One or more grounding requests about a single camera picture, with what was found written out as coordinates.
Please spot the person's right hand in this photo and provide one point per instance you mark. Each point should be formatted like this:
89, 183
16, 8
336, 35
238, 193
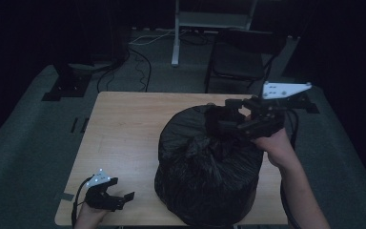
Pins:
278, 148

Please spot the white metal desk frame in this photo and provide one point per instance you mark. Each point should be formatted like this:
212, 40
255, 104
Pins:
175, 47

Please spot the black folding chair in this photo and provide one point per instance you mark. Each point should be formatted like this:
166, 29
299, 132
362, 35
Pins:
238, 62

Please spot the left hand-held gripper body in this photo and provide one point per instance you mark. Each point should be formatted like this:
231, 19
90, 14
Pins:
103, 200

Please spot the black floor tape strip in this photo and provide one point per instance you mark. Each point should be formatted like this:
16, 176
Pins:
85, 125
74, 125

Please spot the person's left hand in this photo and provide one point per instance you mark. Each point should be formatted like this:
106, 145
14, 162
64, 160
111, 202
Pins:
89, 218

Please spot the grey floor tape piece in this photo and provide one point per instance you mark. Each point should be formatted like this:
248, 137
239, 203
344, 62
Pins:
66, 197

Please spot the black stand base plate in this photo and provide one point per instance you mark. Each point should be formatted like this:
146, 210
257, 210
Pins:
313, 109
68, 87

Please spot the black plastic garbage bag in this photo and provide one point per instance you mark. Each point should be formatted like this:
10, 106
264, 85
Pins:
208, 171

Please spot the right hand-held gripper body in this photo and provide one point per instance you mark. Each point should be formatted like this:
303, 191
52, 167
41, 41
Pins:
267, 120

